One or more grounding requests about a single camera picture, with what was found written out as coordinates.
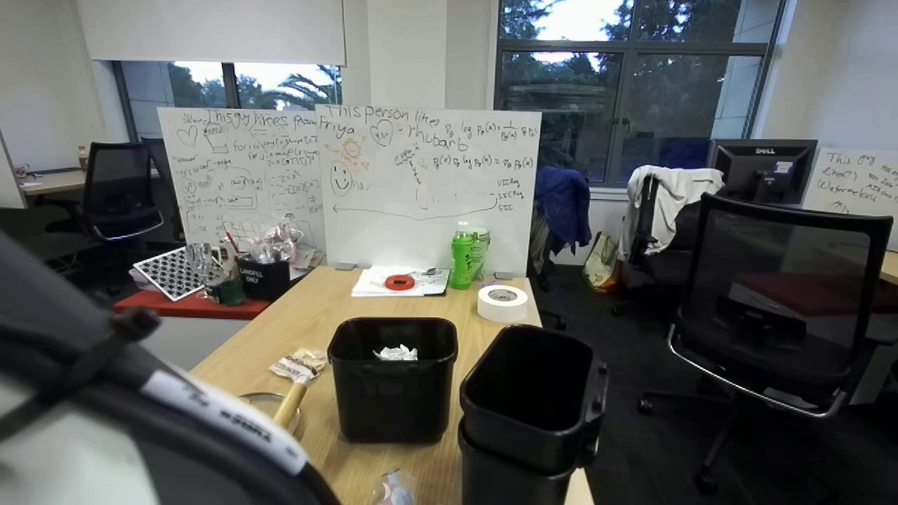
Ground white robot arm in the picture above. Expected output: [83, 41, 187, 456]
[0, 236, 339, 505]

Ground green wipes bottle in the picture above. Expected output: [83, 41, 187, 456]
[449, 222, 492, 289]

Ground red tape roll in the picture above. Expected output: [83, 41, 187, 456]
[386, 275, 417, 291]

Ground white tape roll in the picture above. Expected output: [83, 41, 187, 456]
[477, 284, 532, 322]

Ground right whiteboard with drawings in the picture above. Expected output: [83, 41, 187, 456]
[317, 107, 543, 275]

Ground blue jacket on chair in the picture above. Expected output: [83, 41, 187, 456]
[536, 165, 592, 253]

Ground small black bin with paper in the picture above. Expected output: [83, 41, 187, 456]
[328, 317, 457, 444]

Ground stacked black landfill bins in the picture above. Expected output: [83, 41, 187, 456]
[457, 324, 609, 505]

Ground black bin with clutter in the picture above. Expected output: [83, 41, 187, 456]
[223, 223, 303, 301]

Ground small snack wrapper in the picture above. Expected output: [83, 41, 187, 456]
[274, 348, 328, 383]

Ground chair with white cloth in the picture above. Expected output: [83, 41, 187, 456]
[626, 165, 725, 256]

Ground green cup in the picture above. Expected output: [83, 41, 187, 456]
[210, 278, 247, 305]

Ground left whiteboard with writing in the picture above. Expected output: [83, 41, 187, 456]
[157, 107, 325, 270]

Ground glass lid with wooden knob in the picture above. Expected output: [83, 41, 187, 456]
[240, 390, 307, 444]

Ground clear plastic wrapper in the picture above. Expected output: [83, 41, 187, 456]
[377, 470, 417, 505]

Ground white cabinet with red top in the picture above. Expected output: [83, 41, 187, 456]
[115, 291, 268, 367]

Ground checkerboard calibration sheet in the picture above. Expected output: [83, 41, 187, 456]
[136, 246, 205, 301]

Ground black computer monitor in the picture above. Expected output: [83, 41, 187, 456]
[708, 139, 817, 204]

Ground black chair at left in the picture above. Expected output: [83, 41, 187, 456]
[83, 143, 165, 244]

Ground black mesh office chair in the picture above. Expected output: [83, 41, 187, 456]
[637, 193, 892, 493]

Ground white roller blind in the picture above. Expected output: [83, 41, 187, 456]
[77, 0, 346, 65]

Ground white pot with wooden handle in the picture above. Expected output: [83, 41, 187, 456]
[275, 383, 307, 432]

